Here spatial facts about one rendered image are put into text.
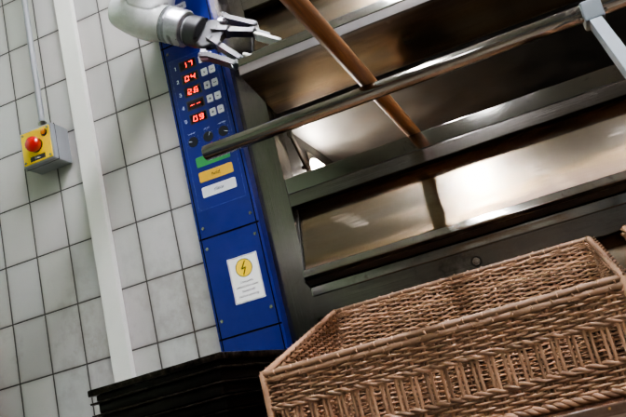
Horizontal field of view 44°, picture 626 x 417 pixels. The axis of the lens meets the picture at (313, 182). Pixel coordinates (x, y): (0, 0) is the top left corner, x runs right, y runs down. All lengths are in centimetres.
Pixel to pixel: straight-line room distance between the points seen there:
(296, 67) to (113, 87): 56
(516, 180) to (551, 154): 9
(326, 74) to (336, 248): 40
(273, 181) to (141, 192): 36
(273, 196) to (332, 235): 17
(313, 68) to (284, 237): 39
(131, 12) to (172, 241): 55
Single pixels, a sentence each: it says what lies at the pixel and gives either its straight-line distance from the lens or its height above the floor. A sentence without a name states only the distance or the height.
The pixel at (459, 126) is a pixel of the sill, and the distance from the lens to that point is 169.
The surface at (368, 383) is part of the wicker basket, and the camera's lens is 115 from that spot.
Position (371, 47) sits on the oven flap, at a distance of 172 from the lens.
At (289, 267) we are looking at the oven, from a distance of 173.
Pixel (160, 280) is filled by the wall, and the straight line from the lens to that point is 188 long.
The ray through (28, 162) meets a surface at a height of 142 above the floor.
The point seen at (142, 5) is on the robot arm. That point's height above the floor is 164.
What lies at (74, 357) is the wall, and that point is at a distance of 200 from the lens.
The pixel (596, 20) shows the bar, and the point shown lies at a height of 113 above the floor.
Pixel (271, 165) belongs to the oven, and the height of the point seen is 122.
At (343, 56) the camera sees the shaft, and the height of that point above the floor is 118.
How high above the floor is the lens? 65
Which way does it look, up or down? 17 degrees up
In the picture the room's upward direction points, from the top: 14 degrees counter-clockwise
